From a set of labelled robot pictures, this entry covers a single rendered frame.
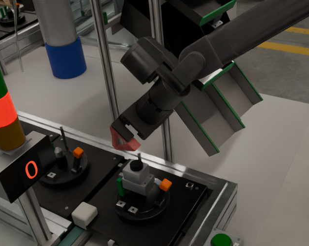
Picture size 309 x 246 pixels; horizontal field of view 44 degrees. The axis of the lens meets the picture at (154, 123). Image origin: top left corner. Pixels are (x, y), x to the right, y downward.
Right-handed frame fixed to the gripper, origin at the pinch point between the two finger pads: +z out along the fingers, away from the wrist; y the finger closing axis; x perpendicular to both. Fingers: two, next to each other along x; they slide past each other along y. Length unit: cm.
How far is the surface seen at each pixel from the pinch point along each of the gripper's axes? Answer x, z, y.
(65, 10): -56, 48, -58
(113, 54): -36, 69, -80
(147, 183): 10.6, 7.3, 1.1
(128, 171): 5.8, 7.3, 2.3
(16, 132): -13.4, -3.2, 19.6
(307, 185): 45, 4, -34
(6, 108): -16.7, -7.2, 19.8
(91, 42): -50, 78, -84
